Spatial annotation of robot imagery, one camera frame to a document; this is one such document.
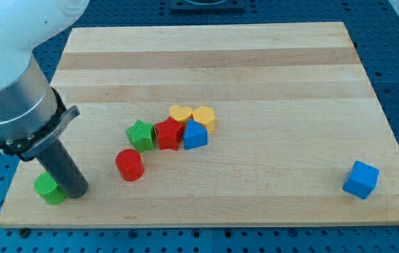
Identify red star block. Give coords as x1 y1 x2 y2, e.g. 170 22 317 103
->
155 117 184 150

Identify blue cube block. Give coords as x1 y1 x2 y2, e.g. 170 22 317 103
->
342 161 380 200

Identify red cylinder block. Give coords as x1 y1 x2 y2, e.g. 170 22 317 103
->
115 149 144 181

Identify blue pentagon block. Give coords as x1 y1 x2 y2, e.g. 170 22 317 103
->
183 119 208 150

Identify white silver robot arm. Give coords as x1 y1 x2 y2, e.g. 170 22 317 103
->
0 0 89 155

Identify wooden board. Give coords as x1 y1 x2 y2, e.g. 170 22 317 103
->
0 22 399 228

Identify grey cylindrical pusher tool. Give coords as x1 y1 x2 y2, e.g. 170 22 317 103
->
36 140 89 199

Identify yellow heart block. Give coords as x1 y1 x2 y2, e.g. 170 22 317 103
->
169 105 193 124

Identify green star block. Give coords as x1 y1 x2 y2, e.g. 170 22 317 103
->
126 119 156 153

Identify green cylinder block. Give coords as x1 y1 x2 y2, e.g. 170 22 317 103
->
34 172 67 205

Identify yellow hexagon block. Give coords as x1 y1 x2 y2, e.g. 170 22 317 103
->
192 106 216 134

